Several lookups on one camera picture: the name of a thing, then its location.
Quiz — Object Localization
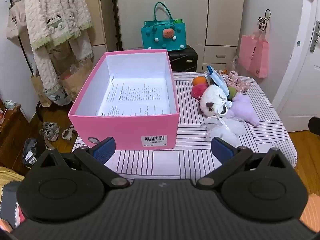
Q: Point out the clear plastic bag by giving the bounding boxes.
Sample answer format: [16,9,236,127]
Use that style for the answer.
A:
[226,55,240,73]

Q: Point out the teal felt handbag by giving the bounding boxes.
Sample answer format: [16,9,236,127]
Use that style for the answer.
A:
[140,2,187,50]

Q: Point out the cream fuzzy jacket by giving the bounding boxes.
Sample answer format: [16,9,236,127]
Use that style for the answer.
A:
[24,0,93,51]

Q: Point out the diaper pack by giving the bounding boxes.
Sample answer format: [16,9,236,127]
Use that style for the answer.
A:
[46,87,73,105]

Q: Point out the white door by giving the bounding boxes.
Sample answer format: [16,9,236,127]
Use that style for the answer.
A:
[272,0,320,133]

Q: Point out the wooden cabinet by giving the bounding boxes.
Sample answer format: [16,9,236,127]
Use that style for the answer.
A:
[0,97,43,175]

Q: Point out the black suitcase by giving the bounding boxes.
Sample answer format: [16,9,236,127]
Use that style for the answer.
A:
[167,44,198,73]

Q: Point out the floral scrunchie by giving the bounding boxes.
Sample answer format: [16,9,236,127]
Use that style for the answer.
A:
[224,71,251,93]

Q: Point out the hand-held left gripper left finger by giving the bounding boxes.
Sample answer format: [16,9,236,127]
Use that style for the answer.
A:
[37,137,130,188]

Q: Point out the light blue mask packet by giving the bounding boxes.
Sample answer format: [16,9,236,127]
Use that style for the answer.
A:
[204,65,230,98]

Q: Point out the grey plush slipper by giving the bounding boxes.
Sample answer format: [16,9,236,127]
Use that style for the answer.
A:
[62,126,78,140]
[39,121,60,140]

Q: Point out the pink cardboard box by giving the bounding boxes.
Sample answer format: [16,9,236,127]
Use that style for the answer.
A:
[68,49,180,150]

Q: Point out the pink pom ball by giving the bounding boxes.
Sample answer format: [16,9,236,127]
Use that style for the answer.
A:
[191,83,209,98]

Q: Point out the purple plush toy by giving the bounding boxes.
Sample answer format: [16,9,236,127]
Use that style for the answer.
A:
[225,93,260,126]

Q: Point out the pink shopping bag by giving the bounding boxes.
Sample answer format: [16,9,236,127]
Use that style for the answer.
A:
[237,21,270,78]

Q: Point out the striped tablecloth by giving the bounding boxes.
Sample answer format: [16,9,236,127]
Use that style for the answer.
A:
[71,71,298,180]

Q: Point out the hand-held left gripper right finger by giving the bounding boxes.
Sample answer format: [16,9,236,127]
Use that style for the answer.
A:
[195,137,293,189]

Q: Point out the cream fuzzy pants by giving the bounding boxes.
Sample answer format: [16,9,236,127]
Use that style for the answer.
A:
[32,34,94,98]

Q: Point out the yellow blanket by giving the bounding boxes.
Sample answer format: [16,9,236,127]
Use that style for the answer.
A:
[0,166,25,193]

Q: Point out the white dog plush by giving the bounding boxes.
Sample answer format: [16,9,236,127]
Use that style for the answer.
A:
[199,84,229,117]

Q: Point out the beige wardrobe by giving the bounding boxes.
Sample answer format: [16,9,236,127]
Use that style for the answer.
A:
[91,0,247,73]

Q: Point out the white fluffy keychain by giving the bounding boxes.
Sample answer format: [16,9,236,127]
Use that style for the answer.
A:
[199,114,247,147]

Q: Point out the metal door handle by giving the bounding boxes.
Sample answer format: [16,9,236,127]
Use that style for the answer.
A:
[309,21,320,53]

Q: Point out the brown paper bag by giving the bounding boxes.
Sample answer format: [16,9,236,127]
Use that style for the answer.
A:
[59,59,94,100]
[30,74,53,107]

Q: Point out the printed paper sheet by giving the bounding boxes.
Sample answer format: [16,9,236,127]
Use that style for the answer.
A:
[96,76,171,117]

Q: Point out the beige canvas tote bag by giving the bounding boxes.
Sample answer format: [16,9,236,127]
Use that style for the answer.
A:
[6,0,27,40]

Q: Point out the orange pom ball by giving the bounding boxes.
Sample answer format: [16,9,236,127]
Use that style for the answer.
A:
[192,76,208,86]

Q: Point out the black hair ties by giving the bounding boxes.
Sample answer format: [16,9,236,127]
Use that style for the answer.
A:
[257,9,272,30]

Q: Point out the black plastic packet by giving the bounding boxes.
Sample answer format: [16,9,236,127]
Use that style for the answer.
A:
[22,137,45,165]

